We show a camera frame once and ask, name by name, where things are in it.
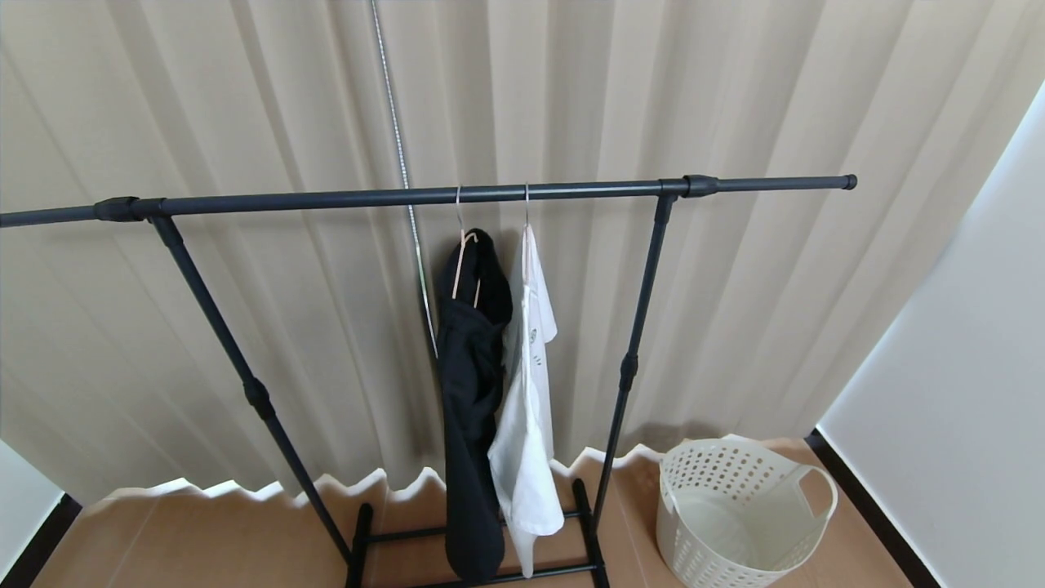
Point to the beige curtain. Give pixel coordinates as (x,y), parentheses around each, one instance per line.
(735,98)

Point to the black shorts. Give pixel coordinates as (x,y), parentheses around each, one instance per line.
(469,408)

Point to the white laundry basket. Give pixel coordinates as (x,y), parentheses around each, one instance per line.
(710,523)

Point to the black clothes rack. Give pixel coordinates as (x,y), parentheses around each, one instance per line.
(326,198)

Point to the pink clothes hanger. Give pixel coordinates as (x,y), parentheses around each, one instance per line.
(526,204)
(459,257)

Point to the white garment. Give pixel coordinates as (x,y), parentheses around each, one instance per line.
(531,457)

